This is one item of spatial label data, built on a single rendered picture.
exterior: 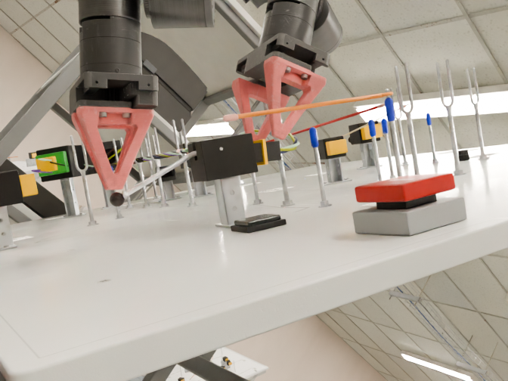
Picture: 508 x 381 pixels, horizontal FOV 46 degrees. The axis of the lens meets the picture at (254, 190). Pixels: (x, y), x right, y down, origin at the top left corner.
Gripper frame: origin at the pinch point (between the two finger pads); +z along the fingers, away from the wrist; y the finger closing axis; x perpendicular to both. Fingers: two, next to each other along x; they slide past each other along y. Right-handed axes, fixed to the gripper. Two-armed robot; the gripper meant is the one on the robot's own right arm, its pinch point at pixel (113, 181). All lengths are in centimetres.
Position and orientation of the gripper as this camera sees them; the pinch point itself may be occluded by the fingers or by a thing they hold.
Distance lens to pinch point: 58.4
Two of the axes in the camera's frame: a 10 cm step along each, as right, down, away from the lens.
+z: 0.2, 10.0, -0.1
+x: -9.1, 0.2, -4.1
